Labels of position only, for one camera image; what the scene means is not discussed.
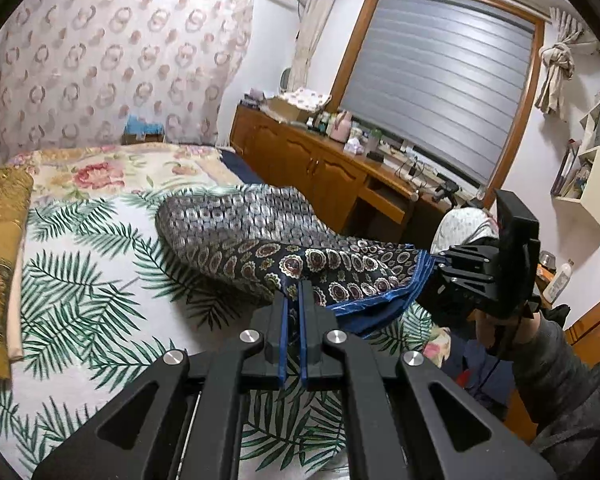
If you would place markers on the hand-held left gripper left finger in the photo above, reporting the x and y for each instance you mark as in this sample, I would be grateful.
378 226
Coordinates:
282 340

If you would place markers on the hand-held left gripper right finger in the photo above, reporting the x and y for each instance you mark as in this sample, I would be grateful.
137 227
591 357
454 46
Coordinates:
305 340

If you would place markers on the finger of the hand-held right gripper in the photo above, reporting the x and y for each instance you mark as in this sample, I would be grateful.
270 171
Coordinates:
472 259
467 287

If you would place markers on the dark medallion print garment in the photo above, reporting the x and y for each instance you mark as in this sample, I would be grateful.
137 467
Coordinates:
260 220

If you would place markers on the person's right forearm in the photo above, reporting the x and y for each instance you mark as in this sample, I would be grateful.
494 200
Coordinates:
560 385

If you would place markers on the dark blue clothes pile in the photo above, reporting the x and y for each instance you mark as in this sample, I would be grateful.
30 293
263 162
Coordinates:
480 380

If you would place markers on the person's right hand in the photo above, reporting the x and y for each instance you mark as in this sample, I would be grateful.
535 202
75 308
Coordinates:
500 332

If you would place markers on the white floral cloth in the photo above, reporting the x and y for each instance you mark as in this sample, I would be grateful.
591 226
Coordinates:
462 227

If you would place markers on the white plastic bottle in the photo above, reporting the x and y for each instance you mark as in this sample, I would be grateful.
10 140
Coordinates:
559 282

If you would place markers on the small black device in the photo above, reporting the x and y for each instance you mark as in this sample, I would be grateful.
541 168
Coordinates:
446 191

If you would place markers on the wooden bedside cabinet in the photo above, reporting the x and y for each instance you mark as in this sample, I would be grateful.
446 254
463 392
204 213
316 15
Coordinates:
597 322

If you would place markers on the navy bed sheet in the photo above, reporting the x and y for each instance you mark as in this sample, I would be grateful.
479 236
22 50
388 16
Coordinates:
240 167

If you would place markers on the long wooden cabinet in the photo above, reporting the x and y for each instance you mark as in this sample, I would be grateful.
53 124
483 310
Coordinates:
300 160

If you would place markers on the pink kettle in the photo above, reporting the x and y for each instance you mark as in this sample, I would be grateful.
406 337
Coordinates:
341 126

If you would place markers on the tied beige curtain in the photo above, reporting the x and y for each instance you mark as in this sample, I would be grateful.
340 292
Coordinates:
555 70

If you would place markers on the grey window blind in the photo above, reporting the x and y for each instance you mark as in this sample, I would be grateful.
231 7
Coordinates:
430 75

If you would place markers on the palm leaf print sheet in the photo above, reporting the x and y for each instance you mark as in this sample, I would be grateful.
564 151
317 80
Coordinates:
95 280

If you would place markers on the floral blanket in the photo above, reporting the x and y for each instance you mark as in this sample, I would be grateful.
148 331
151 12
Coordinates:
130 170

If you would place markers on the cardboard box with floral cloth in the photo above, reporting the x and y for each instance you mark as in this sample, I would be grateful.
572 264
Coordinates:
300 102

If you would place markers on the small cardboard box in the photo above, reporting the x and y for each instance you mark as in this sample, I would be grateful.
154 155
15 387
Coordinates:
142 139

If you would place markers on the blue cloth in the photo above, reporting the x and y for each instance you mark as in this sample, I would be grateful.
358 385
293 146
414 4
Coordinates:
142 126

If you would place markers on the white hanging curtain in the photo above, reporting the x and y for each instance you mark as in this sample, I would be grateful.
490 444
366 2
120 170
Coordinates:
312 20

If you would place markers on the gold embroidered cushion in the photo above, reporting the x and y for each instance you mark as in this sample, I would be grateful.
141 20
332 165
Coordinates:
0 240

